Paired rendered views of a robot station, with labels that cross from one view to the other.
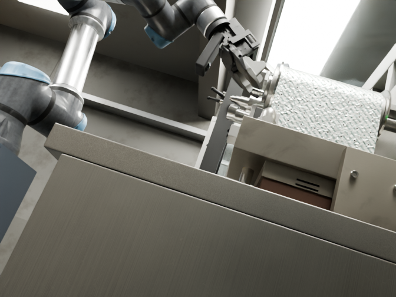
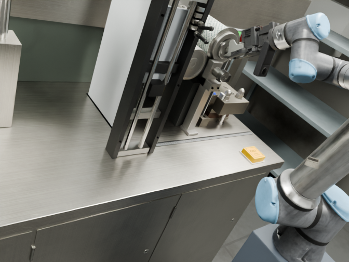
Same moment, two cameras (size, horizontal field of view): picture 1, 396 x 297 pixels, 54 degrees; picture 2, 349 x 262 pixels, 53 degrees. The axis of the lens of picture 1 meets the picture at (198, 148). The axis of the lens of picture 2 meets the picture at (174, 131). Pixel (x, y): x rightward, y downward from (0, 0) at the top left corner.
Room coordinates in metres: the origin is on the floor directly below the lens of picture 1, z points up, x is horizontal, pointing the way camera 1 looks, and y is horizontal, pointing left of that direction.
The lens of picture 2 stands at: (1.88, 0.58, 1.59)
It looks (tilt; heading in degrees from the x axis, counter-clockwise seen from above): 30 degrees down; 216
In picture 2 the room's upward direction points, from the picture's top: 23 degrees clockwise
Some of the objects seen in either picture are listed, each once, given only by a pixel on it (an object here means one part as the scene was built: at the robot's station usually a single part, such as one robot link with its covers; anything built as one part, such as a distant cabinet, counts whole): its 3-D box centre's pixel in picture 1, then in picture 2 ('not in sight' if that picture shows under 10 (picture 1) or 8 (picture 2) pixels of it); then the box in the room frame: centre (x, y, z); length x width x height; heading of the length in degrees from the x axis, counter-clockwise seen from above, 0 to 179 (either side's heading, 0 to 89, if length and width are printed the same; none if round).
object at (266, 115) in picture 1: (267, 119); (240, 92); (0.59, -0.10, 1.05); 0.04 x 0.04 x 0.04
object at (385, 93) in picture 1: (375, 120); not in sight; (0.79, -0.37, 1.25); 0.15 x 0.01 x 0.15; 173
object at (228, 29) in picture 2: (273, 91); (223, 47); (0.82, -0.13, 1.25); 0.15 x 0.01 x 0.15; 173
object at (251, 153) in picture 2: not in sight; (253, 154); (0.69, 0.13, 0.91); 0.07 x 0.07 x 0.02; 83
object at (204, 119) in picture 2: not in sight; (185, 103); (0.74, -0.24, 0.92); 0.28 x 0.04 x 0.04; 83
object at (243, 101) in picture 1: (238, 100); not in sight; (1.08, -0.07, 1.34); 0.06 x 0.03 x 0.03; 83
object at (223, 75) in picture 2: (231, 112); (223, 75); (0.86, -0.05, 1.18); 0.04 x 0.02 x 0.04; 173
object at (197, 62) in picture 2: not in sight; (173, 48); (0.92, -0.26, 1.18); 0.26 x 0.12 x 0.12; 83
